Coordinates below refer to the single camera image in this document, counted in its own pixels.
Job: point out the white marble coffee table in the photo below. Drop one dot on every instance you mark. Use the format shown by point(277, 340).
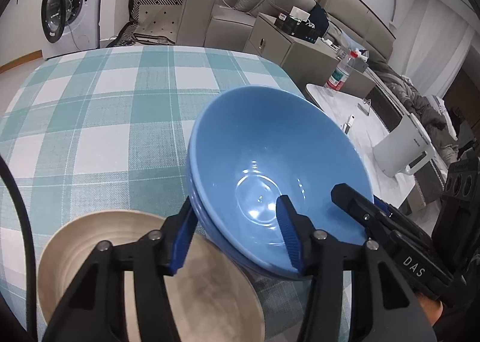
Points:
point(366, 131)

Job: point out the plastic water bottle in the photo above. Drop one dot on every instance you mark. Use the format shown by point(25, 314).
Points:
point(342, 71)

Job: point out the teal checkered tablecloth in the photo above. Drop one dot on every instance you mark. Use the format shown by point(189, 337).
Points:
point(108, 129)

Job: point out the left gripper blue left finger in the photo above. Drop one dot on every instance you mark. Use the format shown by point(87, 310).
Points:
point(93, 307)

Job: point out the right hand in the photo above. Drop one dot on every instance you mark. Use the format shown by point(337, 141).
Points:
point(433, 309)

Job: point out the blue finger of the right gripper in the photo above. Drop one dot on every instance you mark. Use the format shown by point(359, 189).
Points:
point(362, 210)
point(391, 212)

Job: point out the grey sofa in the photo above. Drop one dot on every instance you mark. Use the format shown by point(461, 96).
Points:
point(227, 24)

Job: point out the white electric kettle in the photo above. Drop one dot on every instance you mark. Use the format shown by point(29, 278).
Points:
point(406, 149)

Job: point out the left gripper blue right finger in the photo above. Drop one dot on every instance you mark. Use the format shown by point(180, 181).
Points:
point(384, 308)

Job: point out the white washing machine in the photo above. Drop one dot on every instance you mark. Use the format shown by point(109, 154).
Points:
point(69, 26)

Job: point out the black patterned folded mat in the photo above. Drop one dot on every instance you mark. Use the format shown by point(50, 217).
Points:
point(150, 22)

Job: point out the black box on cabinet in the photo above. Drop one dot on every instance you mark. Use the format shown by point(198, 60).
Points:
point(300, 29)

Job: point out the large blue bowl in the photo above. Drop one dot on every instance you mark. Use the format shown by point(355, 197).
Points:
point(252, 144)

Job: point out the grey side cabinet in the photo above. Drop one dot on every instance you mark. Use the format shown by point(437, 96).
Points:
point(304, 62)

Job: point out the grey blanket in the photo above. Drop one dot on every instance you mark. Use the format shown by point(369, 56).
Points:
point(434, 123)

